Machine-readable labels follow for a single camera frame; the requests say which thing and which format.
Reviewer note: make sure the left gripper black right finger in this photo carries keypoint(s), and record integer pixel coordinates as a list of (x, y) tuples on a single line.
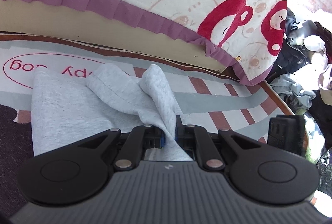
[(260, 172)]

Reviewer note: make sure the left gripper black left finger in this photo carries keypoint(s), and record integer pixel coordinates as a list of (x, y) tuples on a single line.
[(78, 171)]

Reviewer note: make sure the light grey sweatshirt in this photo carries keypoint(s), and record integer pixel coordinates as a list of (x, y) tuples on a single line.
[(68, 109)]

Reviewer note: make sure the striped pink grey rug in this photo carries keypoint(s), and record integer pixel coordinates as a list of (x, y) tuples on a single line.
[(204, 99)]

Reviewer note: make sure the beige bed base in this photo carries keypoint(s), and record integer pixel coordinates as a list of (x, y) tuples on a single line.
[(88, 30)]

